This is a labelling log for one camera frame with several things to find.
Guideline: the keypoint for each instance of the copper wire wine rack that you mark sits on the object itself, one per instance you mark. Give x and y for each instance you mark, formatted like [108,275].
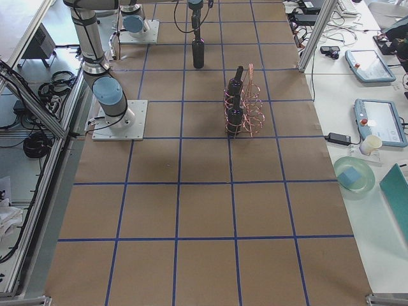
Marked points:
[253,117]

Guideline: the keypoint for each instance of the dark bottle in rack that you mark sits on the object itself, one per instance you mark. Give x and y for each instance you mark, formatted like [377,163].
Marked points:
[234,86]
[234,116]

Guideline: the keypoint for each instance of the near blue teach pendant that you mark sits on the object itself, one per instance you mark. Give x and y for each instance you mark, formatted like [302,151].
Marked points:
[379,118]

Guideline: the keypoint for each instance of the teal board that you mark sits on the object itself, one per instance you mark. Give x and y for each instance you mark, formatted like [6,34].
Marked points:
[394,188]

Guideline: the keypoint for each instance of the green glass plate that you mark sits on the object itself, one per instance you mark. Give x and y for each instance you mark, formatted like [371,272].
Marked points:
[366,183]

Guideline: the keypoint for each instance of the white crumpled cloth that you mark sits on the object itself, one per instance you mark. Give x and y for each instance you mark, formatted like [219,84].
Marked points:
[11,217]

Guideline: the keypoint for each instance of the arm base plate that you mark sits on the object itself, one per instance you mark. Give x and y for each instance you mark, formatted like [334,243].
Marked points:
[150,37]
[129,127]

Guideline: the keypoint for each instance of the blue foam cube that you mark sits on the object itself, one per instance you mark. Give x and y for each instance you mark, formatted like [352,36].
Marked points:
[349,178]

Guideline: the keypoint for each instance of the far blue teach pendant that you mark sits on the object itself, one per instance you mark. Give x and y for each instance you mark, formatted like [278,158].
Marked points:
[369,66]

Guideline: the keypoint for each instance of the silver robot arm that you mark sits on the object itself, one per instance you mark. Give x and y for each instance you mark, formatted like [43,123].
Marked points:
[104,86]
[134,19]

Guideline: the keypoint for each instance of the small black power adapter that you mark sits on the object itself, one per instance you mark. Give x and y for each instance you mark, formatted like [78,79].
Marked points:
[338,139]

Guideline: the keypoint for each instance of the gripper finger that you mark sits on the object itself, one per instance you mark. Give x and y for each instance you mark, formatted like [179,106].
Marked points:
[196,20]

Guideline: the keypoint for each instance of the blue teach pendant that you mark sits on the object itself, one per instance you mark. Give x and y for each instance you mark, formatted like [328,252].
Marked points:
[369,66]
[379,118]

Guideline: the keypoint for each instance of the black power brick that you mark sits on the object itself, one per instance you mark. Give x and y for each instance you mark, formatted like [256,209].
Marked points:
[305,20]

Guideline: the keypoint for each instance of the dark glass wine bottle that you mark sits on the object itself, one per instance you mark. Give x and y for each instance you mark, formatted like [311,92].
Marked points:
[198,49]

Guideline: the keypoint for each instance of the white paper cup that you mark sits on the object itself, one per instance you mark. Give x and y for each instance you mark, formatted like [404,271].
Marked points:
[370,144]

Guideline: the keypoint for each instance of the aluminium frame post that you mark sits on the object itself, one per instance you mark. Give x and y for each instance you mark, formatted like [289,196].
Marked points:
[321,22]

